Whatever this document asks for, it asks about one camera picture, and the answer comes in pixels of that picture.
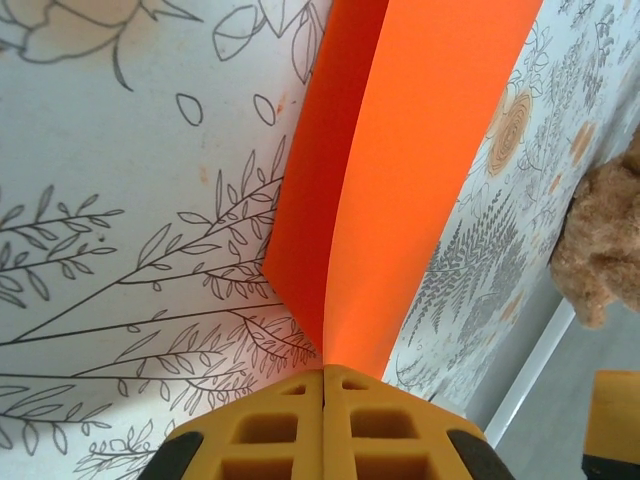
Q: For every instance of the floral print tablecloth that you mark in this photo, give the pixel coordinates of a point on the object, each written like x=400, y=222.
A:
x=125, y=150

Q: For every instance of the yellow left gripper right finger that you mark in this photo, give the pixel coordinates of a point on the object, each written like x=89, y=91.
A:
x=340, y=450

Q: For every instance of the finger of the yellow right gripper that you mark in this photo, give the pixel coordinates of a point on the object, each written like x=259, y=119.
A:
x=617, y=410

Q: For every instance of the aluminium table side rail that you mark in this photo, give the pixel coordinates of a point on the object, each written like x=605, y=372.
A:
x=495, y=370

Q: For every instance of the brown teddy bear plush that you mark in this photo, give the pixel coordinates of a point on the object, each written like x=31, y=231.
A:
x=600, y=240

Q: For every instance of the orange cloth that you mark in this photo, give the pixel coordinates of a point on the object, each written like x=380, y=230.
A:
x=410, y=175

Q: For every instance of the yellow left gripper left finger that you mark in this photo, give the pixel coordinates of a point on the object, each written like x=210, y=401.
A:
x=305, y=450

